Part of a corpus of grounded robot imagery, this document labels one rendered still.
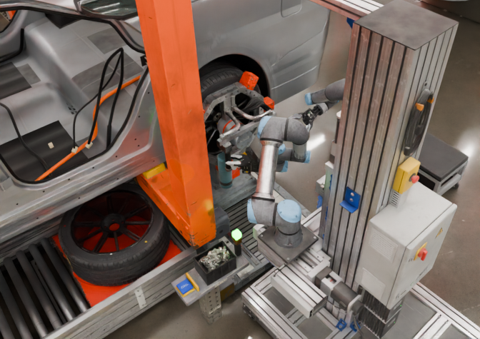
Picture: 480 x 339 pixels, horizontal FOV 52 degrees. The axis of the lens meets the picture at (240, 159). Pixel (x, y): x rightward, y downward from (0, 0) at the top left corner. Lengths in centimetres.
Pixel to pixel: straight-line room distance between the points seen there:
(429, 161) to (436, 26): 210
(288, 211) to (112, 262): 112
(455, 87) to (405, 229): 320
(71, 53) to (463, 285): 308
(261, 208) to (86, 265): 115
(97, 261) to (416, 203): 177
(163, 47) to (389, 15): 85
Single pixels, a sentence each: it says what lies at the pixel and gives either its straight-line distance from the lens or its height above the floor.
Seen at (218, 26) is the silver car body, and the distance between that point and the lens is 283.
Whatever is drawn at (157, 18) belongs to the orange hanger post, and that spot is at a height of 198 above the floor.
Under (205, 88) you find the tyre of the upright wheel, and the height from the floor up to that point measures 115.
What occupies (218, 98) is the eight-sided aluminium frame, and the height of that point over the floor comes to 111.
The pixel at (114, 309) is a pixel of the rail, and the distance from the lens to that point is 304.
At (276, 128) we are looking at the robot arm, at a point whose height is 129.
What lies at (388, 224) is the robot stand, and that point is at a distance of 216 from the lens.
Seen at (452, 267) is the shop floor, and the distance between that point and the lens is 368.
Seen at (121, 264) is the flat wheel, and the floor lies 49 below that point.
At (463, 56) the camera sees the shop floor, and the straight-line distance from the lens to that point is 573.
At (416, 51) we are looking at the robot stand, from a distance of 168.
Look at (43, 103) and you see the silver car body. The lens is 352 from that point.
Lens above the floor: 287
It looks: 44 degrees down
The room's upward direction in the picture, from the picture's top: 3 degrees counter-clockwise
